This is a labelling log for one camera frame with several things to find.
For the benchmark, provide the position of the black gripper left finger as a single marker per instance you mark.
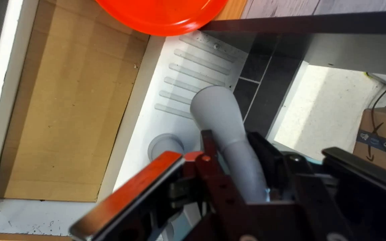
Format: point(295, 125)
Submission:
point(220, 188)

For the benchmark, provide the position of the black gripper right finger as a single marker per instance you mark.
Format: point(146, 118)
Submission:
point(268, 161)

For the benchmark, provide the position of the grey toy tap faucet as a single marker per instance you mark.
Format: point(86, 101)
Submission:
point(227, 134)

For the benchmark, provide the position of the red plastic bowl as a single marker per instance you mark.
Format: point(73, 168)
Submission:
point(161, 14)

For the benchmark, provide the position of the cardboard box with blue tape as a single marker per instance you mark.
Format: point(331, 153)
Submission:
point(382, 134)

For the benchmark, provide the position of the white toy sink basin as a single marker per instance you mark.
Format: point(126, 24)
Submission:
point(67, 111)

